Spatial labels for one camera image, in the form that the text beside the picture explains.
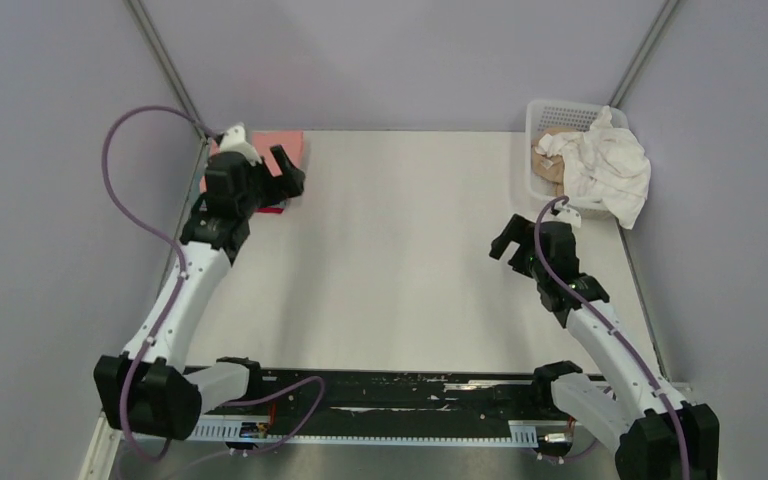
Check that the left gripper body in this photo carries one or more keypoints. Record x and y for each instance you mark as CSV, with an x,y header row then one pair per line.
x,y
262,188

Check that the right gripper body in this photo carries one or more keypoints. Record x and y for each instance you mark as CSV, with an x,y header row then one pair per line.
x,y
528,266

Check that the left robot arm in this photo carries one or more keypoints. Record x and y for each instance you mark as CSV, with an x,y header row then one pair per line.
x,y
147,388

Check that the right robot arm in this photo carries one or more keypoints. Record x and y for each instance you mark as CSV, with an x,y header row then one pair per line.
x,y
652,429

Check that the beige crumpled t-shirt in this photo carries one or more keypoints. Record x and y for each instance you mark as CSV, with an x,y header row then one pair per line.
x,y
551,150

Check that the white crumpled t-shirt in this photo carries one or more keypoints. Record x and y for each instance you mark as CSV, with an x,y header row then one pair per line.
x,y
613,165

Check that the white plastic laundry basket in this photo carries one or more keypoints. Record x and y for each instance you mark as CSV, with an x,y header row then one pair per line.
x,y
584,117

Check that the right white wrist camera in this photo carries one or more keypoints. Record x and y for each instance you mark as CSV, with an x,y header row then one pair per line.
x,y
563,213

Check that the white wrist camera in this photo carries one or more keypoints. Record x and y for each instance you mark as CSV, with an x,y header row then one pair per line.
x,y
236,140
563,213

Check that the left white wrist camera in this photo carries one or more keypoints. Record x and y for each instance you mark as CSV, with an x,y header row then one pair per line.
x,y
236,140

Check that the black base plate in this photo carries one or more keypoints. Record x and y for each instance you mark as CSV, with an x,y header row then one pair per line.
x,y
395,402

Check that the white slotted cable duct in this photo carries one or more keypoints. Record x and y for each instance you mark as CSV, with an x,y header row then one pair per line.
x,y
236,429

